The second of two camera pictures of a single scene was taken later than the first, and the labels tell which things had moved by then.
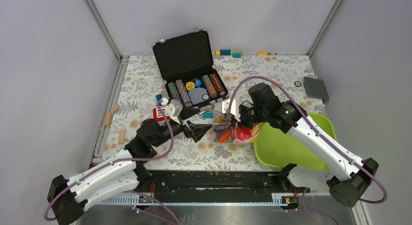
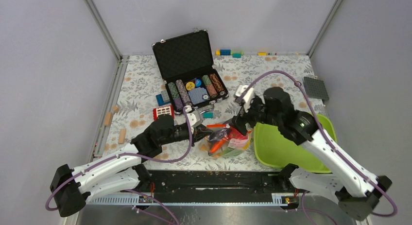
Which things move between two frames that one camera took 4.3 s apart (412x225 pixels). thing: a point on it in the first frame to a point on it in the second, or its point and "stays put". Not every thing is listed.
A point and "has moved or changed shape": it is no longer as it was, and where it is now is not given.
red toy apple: [241, 133] stays put
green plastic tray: [275, 147] stays put
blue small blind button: [197, 82] stays put
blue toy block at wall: [225, 52] stays put
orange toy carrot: [223, 137] to [217, 145]
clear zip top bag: [224, 132] has moved or changed shape
